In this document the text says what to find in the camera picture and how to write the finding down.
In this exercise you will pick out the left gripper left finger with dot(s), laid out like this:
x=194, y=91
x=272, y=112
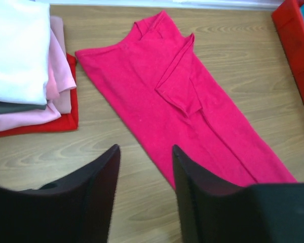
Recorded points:
x=75, y=208

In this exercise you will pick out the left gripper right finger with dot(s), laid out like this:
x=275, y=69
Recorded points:
x=212, y=209

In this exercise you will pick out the magenta t shirt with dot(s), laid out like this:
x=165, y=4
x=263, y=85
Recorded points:
x=165, y=96

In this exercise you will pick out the red folded t shirt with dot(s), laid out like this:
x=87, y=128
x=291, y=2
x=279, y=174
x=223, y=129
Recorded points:
x=67, y=122

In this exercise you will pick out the pink folded t shirt lower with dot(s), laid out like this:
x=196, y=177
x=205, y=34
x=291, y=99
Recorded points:
x=28, y=118

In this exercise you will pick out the light pink folded t shirt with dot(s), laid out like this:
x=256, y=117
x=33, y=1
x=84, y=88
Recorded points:
x=60, y=66

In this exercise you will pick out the grey folded t shirt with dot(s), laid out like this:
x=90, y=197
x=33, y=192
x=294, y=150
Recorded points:
x=15, y=107

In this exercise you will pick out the red plastic bin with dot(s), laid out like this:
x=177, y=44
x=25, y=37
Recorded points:
x=289, y=25

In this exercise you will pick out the white folded t shirt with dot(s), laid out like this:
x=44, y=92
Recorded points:
x=24, y=48

